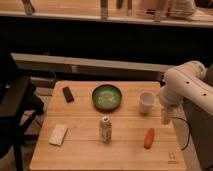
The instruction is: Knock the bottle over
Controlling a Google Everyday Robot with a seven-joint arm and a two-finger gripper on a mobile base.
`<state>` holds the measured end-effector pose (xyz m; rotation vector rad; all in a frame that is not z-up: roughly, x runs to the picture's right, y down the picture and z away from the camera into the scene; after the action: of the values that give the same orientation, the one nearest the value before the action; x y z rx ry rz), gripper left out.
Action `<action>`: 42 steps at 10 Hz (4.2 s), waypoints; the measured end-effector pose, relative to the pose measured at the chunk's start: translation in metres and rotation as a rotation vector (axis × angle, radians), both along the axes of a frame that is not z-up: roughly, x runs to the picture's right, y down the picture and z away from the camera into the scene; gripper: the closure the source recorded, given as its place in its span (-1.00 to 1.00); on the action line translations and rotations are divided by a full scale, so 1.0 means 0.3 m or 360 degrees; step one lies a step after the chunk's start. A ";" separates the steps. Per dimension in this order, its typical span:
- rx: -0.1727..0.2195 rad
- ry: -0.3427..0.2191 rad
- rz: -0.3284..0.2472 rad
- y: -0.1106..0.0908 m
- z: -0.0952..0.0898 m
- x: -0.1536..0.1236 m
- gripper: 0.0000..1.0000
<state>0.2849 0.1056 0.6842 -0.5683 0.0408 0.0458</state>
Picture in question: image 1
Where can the white robot gripper finger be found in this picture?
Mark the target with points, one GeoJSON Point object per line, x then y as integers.
{"type": "Point", "coordinates": [166, 115]}

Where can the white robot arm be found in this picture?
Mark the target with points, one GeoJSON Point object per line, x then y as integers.
{"type": "Point", "coordinates": [185, 81]}

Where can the white cup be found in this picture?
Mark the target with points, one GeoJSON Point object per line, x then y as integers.
{"type": "Point", "coordinates": [146, 102]}

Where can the orange carrot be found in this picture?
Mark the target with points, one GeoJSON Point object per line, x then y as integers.
{"type": "Point", "coordinates": [149, 138]}

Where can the green bowl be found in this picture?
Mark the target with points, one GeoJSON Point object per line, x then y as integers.
{"type": "Point", "coordinates": [106, 97]}

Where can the black rectangular bar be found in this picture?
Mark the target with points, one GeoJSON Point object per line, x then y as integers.
{"type": "Point", "coordinates": [67, 94]}

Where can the white sponge block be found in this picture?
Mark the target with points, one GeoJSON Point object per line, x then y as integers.
{"type": "Point", "coordinates": [58, 134]}

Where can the black chair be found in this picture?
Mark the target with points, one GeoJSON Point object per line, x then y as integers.
{"type": "Point", "coordinates": [18, 108]}

